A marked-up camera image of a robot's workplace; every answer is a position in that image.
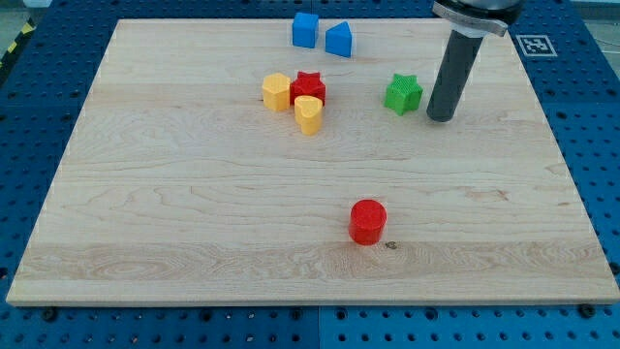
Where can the green star block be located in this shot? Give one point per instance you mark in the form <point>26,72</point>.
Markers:
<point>403,94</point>

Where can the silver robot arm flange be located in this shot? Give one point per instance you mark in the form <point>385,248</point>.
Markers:
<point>478,18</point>

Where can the red star block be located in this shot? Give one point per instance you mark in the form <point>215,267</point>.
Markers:
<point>309,84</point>

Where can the yellow heart block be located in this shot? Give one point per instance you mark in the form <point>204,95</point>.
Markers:
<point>308,114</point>

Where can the red cylinder block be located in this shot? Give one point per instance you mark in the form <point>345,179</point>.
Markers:
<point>367,221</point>

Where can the yellow hexagon block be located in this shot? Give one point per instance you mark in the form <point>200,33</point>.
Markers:
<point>276,92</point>

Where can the light wooden board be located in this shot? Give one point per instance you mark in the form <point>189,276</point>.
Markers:
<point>178,187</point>

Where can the blue triangle block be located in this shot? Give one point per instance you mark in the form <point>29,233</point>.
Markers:
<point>339,40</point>

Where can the blue cube block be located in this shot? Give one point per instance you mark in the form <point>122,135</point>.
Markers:
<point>305,30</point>

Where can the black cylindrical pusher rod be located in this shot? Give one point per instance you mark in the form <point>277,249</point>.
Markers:
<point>458,60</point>

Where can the white fiducial marker tag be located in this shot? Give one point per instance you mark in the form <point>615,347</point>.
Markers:
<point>534,45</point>

